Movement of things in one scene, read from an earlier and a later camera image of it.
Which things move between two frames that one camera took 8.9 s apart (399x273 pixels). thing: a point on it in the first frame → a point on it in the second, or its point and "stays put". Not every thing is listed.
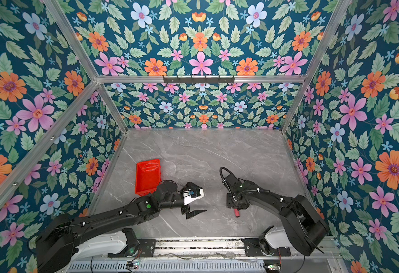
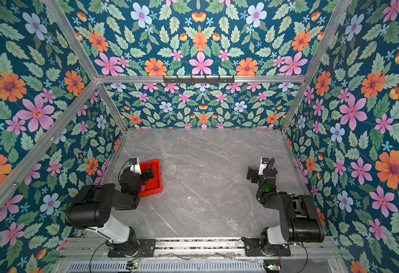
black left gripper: x=191 y=214 → x=145 y=177
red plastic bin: x=148 y=176 stays put
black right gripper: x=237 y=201 → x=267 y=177
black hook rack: x=199 y=80 stays put
